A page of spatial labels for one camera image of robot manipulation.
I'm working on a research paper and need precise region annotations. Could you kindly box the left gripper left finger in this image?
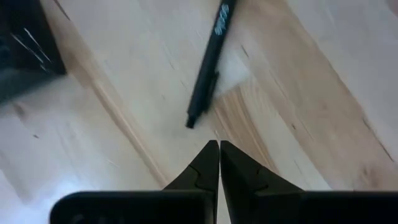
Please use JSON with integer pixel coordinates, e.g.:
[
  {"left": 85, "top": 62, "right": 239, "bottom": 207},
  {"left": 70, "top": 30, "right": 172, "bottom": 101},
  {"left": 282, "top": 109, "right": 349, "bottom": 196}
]
[{"left": 49, "top": 139, "right": 220, "bottom": 224}]

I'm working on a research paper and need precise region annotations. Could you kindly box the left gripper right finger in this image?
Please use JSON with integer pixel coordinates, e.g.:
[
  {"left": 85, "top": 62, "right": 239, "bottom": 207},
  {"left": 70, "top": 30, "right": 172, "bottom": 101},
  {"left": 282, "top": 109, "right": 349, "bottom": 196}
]
[{"left": 220, "top": 139, "right": 398, "bottom": 224}]

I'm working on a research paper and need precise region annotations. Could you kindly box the black pen with clip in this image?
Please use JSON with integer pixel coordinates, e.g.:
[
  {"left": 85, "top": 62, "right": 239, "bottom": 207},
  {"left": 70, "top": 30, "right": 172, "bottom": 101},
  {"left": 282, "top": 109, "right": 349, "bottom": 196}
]
[{"left": 185, "top": 0, "right": 239, "bottom": 129}]

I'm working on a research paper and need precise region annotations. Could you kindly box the black mesh desk organizer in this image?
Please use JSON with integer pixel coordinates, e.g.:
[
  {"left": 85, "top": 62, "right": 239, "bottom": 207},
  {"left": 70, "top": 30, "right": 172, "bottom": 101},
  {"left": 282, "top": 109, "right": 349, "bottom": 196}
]
[{"left": 0, "top": 0, "right": 67, "bottom": 105}]

